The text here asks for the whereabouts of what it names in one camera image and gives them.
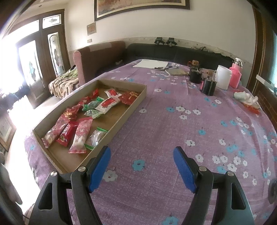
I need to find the white plastic jar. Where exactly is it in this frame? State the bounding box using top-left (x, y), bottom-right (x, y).
top-left (215, 65), bottom-right (232, 90)

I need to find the clear yellow pastry packet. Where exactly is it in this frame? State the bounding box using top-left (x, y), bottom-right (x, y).
top-left (84, 127), bottom-right (108, 150)

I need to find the green clear candy packet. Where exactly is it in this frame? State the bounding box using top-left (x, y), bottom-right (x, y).
top-left (84, 109), bottom-right (103, 119)

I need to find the black canister front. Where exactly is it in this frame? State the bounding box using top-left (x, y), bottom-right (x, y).
top-left (200, 69), bottom-right (217, 96)

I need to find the red green-logo snack packet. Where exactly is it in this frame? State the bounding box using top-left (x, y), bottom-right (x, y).
top-left (56, 121), bottom-right (78, 147)

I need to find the pink white snack packet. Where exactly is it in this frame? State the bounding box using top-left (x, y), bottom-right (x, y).
top-left (42, 114), bottom-right (70, 148)
top-left (69, 117), bottom-right (93, 154)

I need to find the white red snack packet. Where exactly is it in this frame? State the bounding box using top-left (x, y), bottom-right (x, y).
top-left (95, 97), bottom-right (120, 114)

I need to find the red snack in tray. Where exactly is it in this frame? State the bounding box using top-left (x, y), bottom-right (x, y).
top-left (105, 88), bottom-right (122, 100)

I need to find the green white snack packet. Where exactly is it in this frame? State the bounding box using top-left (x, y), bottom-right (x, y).
top-left (82, 97), bottom-right (104, 112)

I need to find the brown armchair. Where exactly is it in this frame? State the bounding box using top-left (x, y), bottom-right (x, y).
top-left (73, 41), bottom-right (125, 85)

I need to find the black canister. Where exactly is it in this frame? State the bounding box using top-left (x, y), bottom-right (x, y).
top-left (200, 69), bottom-right (217, 96)
top-left (188, 60), bottom-right (202, 84)

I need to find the brown cardboard tray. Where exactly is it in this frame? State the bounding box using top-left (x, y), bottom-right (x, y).
top-left (33, 79), bottom-right (147, 173)

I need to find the purple floral tablecloth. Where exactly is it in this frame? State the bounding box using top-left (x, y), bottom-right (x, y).
top-left (24, 58), bottom-right (277, 225)

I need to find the patterned blanket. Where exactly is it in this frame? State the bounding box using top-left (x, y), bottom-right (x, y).
top-left (48, 67), bottom-right (79, 98)

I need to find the grey notebook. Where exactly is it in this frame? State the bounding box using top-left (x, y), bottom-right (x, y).
top-left (165, 68), bottom-right (189, 76)

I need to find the framed painting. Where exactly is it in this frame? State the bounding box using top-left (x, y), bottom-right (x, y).
top-left (94, 0), bottom-right (190, 21)

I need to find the small wall plaque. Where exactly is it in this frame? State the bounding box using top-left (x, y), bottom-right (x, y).
top-left (86, 22), bottom-right (97, 36)

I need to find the red cartoon snack packet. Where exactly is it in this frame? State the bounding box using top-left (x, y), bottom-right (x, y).
top-left (63, 105), bottom-right (80, 121)

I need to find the pink knitted-sleeve bottle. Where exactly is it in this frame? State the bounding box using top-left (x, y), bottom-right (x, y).
top-left (229, 58), bottom-right (243, 89)

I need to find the red shiny wrapper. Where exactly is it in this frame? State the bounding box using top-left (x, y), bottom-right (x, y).
top-left (242, 103), bottom-right (260, 115)

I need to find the black canister rear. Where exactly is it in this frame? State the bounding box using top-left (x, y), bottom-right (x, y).
top-left (188, 60), bottom-right (202, 84)

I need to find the wooden glass door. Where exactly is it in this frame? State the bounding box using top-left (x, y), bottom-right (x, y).
top-left (11, 9), bottom-right (70, 108)

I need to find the dark red gold snack bag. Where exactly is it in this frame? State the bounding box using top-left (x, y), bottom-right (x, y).
top-left (119, 91), bottom-right (139, 105)

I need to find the white paper sheet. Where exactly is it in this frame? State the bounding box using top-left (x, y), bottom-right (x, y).
top-left (133, 59), bottom-right (168, 69)

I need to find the black sofa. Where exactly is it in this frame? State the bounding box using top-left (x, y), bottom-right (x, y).
top-left (123, 43), bottom-right (233, 70)

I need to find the white crumpled cloth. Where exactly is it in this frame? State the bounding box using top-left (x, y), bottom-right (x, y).
top-left (234, 91), bottom-right (260, 109)

